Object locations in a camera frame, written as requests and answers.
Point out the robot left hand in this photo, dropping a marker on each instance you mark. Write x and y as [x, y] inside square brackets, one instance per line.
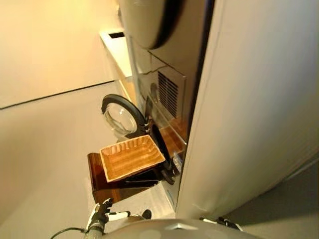
[98, 215]

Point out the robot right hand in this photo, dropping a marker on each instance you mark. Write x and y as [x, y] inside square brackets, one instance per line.
[224, 221]

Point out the grey robot torso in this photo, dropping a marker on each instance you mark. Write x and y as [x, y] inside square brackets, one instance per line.
[179, 230]

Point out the shallow wicker laundry basket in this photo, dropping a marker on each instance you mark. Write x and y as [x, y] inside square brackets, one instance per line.
[132, 159]

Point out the round glass washer door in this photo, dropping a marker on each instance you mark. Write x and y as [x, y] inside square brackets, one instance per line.
[122, 117]

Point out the white vertical pillar panel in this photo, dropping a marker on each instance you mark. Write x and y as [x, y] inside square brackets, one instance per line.
[133, 69]

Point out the white counter cabinet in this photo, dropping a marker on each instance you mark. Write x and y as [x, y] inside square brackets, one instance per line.
[117, 57]

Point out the black rectangular sink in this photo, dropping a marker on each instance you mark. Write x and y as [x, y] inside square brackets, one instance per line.
[116, 35]

